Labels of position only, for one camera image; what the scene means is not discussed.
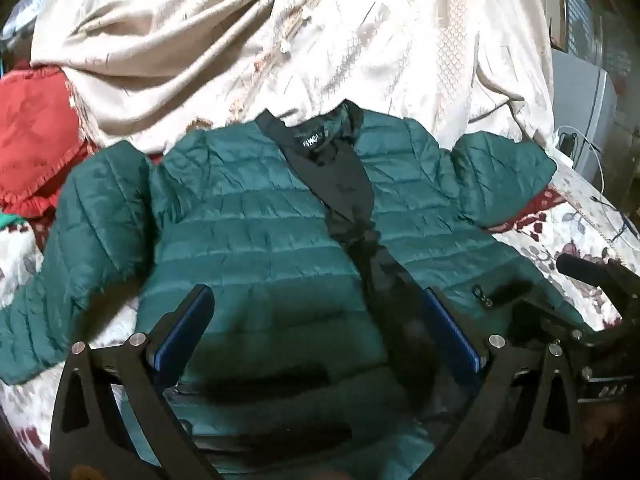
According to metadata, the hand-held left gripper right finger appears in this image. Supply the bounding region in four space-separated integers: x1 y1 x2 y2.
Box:
421 285 586 480

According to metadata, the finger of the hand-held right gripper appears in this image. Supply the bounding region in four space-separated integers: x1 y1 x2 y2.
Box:
520 300 603 352
556 252 640 313

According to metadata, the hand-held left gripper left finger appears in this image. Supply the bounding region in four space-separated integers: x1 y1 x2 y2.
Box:
50 284 222 480

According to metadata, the green quilted puffer jacket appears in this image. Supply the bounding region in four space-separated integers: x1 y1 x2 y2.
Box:
0 100 587 480

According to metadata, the floral printed blanket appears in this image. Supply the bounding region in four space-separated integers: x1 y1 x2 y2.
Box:
0 157 640 466

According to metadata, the white appliance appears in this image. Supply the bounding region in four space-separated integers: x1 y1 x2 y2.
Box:
552 50 619 183

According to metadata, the red frilled cushion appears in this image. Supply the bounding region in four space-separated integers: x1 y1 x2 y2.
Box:
0 62 102 219

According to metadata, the beige embroidered curtain cloth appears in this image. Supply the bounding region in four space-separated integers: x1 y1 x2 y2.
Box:
29 0 557 157

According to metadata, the black cable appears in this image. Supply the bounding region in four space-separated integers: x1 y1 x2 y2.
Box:
589 194 640 243

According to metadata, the white cable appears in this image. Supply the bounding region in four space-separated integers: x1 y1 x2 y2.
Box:
554 125 607 196

